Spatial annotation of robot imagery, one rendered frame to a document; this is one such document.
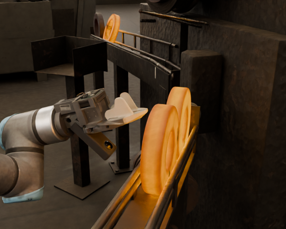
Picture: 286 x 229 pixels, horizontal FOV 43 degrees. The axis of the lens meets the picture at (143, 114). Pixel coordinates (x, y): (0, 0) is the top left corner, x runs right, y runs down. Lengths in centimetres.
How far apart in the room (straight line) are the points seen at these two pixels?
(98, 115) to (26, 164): 20
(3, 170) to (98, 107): 24
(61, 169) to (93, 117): 125
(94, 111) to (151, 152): 28
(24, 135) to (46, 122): 7
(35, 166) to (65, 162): 121
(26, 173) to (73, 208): 89
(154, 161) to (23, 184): 38
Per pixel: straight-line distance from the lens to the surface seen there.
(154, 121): 57
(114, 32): 201
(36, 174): 89
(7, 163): 82
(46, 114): 86
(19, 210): 178
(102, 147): 84
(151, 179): 58
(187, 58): 101
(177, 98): 72
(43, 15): 353
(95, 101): 79
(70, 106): 83
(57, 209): 174
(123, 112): 78
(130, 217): 59
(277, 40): 86
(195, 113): 85
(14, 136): 90
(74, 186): 186
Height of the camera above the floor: 102
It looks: 22 degrees down
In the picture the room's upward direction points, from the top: straight up
